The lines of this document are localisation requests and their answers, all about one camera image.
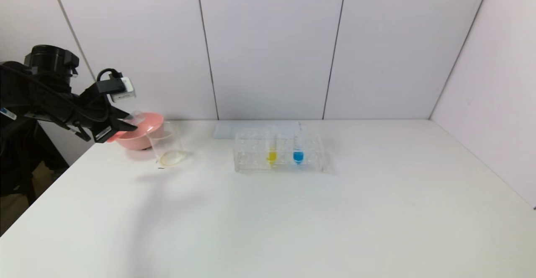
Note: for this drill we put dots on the pink plastic bowl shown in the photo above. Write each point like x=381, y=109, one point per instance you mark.
x=142, y=137

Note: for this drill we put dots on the black stand beside table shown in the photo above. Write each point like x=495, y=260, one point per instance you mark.
x=21, y=160

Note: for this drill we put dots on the test tube with blue pigment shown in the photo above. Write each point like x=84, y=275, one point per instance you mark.
x=298, y=155

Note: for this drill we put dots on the clear acrylic test tube rack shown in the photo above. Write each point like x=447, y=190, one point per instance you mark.
x=251, y=156

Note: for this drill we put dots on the test tube with yellow pigment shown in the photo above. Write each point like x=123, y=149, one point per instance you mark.
x=272, y=155

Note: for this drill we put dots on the white paper sheet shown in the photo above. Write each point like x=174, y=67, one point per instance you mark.
x=234, y=129

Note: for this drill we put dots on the clear glass beaker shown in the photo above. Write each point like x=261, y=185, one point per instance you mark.
x=167, y=148

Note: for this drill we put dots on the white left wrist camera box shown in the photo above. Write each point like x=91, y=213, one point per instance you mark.
x=123, y=89

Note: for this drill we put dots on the test tube with red pigment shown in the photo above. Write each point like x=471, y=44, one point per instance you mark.
x=136, y=118

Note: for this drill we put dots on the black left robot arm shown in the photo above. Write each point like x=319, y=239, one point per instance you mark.
x=37, y=89

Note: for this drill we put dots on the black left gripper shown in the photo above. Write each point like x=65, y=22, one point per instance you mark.
x=105, y=130

